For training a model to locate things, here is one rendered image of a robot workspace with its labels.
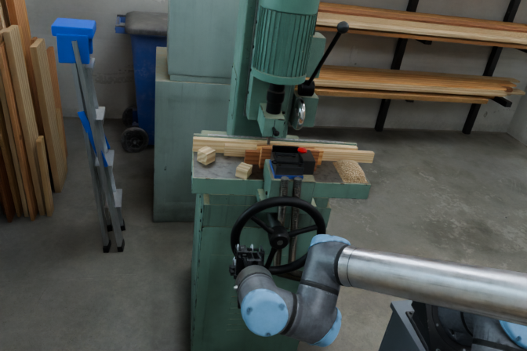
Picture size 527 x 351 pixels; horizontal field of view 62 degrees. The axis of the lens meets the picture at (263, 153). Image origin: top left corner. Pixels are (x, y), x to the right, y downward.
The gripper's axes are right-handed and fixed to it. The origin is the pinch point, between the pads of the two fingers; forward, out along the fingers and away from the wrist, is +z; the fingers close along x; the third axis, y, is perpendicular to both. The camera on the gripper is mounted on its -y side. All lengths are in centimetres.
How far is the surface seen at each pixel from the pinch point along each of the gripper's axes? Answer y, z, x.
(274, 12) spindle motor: 70, 11, -6
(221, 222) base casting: 3.0, 24.0, 4.2
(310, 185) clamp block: 20.4, 7.8, -20.4
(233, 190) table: 14.9, 19.8, 1.5
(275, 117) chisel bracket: 39.1, 24.3, -11.4
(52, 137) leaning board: 11, 153, 93
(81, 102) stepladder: 36, 87, 63
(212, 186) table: 16.0, 19.4, 8.4
